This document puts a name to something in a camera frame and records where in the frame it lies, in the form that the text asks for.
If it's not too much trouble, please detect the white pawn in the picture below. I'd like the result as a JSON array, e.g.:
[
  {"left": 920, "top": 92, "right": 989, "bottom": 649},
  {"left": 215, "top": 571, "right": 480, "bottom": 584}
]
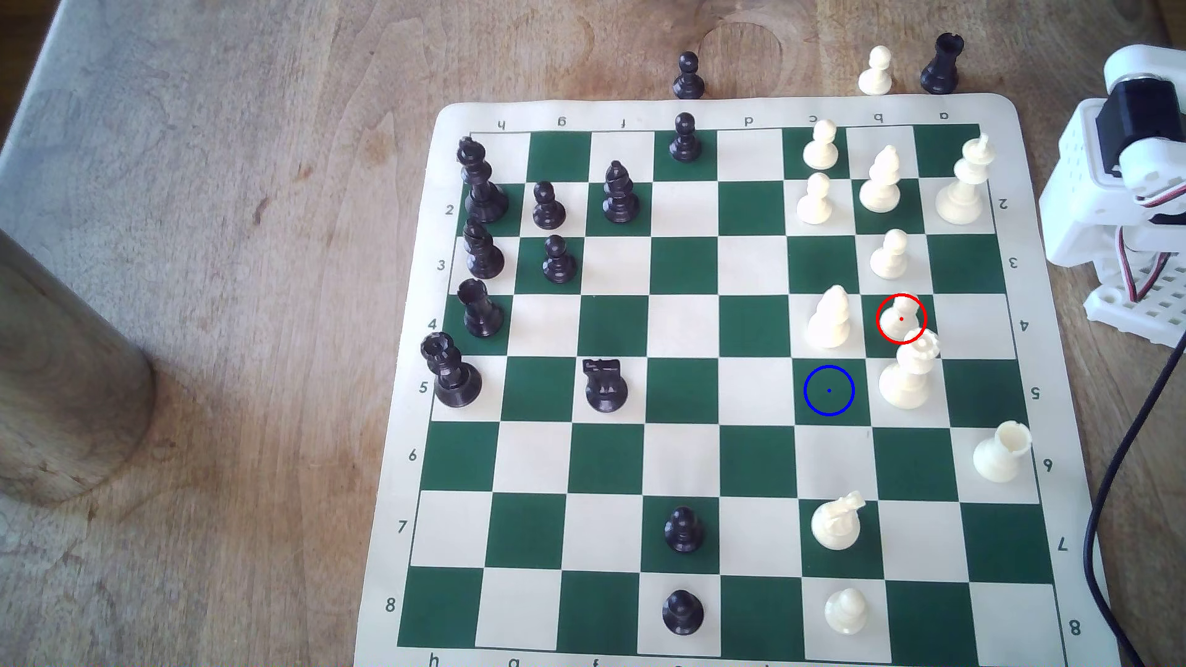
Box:
[
  {"left": 825, "top": 588, "right": 869, "bottom": 637},
  {"left": 858, "top": 45, "right": 894, "bottom": 96},
  {"left": 870, "top": 229, "right": 911, "bottom": 281},
  {"left": 880, "top": 296, "right": 925, "bottom": 344},
  {"left": 797, "top": 172, "right": 834, "bottom": 225},
  {"left": 802, "top": 119, "right": 841, "bottom": 170}
]

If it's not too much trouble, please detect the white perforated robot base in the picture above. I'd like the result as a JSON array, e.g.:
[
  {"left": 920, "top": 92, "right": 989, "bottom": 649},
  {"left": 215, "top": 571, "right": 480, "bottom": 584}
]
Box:
[{"left": 1082, "top": 250, "right": 1186, "bottom": 351}]

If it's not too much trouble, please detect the green and white chess mat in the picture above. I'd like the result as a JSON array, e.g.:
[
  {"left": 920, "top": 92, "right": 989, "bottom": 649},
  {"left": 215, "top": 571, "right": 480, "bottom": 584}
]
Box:
[{"left": 352, "top": 93, "right": 1122, "bottom": 667}]

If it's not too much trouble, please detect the black knight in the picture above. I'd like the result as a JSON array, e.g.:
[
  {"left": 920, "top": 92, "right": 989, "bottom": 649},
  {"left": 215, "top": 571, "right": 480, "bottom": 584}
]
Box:
[{"left": 582, "top": 358, "right": 629, "bottom": 413}]

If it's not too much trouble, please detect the black pawn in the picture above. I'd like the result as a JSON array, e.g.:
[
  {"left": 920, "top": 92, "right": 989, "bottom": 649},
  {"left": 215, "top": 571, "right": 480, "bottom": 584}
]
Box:
[
  {"left": 670, "top": 112, "right": 702, "bottom": 163},
  {"left": 664, "top": 506, "right": 704, "bottom": 554},
  {"left": 532, "top": 182, "right": 567, "bottom": 231},
  {"left": 673, "top": 51, "right": 706, "bottom": 101},
  {"left": 542, "top": 234, "right": 578, "bottom": 285},
  {"left": 662, "top": 590, "right": 705, "bottom": 637}
]

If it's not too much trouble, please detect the black rook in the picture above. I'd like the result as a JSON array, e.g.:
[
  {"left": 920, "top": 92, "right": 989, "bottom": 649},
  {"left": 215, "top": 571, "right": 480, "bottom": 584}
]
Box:
[
  {"left": 458, "top": 279, "right": 505, "bottom": 338},
  {"left": 920, "top": 32, "right": 965, "bottom": 96}
]

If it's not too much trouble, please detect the black bishop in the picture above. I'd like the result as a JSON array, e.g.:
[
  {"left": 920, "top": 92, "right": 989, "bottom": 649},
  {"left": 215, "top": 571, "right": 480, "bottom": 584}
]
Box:
[
  {"left": 602, "top": 160, "right": 641, "bottom": 224},
  {"left": 462, "top": 220, "right": 506, "bottom": 280}
]

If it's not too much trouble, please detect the black queen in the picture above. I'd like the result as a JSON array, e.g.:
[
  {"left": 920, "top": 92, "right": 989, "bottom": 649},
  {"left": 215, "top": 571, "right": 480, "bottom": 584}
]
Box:
[{"left": 421, "top": 332, "right": 483, "bottom": 409}]

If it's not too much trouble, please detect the black king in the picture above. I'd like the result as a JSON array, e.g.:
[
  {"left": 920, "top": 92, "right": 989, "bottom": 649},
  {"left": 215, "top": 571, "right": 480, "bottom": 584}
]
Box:
[{"left": 456, "top": 136, "right": 510, "bottom": 224}]

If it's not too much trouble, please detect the white bishop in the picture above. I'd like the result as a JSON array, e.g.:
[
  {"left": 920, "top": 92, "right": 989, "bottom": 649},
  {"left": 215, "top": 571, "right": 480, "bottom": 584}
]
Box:
[
  {"left": 806, "top": 285, "right": 852, "bottom": 350},
  {"left": 859, "top": 145, "right": 902, "bottom": 214}
]

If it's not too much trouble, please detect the white knight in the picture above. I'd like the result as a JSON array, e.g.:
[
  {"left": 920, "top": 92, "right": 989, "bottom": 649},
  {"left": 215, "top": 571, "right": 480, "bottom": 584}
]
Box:
[{"left": 810, "top": 492, "right": 867, "bottom": 552}]

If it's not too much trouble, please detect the white queen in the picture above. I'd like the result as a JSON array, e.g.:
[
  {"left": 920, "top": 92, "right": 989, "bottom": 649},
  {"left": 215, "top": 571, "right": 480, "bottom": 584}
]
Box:
[{"left": 878, "top": 329, "right": 943, "bottom": 411}]

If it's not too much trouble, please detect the white king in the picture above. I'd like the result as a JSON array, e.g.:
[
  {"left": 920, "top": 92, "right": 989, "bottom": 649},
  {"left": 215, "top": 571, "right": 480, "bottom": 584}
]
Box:
[{"left": 935, "top": 133, "right": 997, "bottom": 226}]

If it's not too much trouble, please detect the white rook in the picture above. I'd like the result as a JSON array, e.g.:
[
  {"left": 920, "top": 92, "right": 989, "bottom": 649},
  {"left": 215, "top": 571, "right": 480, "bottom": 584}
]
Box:
[{"left": 973, "top": 421, "right": 1033, "bottom": 484}]

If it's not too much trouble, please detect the wooden cylinder post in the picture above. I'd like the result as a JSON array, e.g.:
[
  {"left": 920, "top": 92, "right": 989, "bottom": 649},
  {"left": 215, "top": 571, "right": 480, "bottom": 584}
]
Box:
[{"left": 0, "top": 227, "right": 157, "bottom": 506}]

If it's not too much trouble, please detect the red black white servo wire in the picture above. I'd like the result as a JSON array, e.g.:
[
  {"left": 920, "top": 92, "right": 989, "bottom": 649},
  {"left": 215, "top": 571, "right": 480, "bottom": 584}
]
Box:
[{"left": 1116, "top": 199, "right": 1186, "bottom": 302}]

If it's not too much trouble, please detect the black cable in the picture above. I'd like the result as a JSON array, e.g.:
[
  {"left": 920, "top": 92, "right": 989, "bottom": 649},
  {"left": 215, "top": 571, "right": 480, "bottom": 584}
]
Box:
[{"left": 1084, "top": 333, "right": 1186, "bottom": 667}]

